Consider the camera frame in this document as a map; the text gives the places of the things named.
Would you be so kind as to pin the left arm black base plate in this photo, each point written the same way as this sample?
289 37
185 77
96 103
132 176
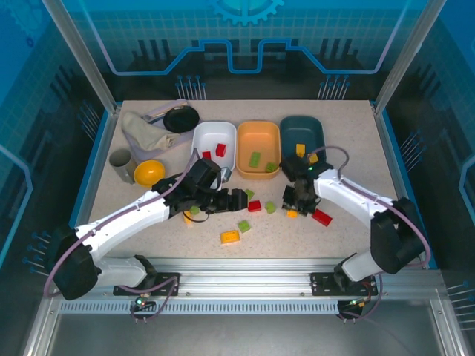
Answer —
167 283

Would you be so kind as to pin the long red lego brick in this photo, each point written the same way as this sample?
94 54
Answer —
321 217
221 150

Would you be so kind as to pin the grey cup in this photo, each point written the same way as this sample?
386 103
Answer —
120 165

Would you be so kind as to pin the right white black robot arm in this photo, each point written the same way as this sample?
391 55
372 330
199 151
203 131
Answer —
345 193

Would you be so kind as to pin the long green lego brick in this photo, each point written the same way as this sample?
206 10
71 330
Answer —
254 159

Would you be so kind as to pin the black round plate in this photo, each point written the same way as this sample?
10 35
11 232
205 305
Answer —
182 119

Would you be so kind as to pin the long yellow lego brick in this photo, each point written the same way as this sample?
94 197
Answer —
187 220
230 237

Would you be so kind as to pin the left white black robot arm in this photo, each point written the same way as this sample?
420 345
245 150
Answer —
122 222

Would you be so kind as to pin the aluminium mounting rail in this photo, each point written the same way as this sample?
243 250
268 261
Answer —
241 276

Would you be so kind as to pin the small connector with green light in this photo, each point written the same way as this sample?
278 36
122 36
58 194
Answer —
356 304
143 301

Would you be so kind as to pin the orange plastic container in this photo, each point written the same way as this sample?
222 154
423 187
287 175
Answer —
258 135

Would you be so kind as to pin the beige cloth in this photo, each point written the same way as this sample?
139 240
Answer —
144 131

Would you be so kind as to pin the blue table side rail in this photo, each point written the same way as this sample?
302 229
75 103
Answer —
98 148
395 148

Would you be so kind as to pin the yellow bowl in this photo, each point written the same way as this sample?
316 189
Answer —
149 172

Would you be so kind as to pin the white plastic container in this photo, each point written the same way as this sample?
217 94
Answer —
213 133

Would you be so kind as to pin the dark teal plastic container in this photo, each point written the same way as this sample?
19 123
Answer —
300 130

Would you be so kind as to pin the aluminium frame post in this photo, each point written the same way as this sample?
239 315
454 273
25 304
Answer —
405 59
86 59

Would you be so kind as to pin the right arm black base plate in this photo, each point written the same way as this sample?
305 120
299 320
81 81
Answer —
323 283

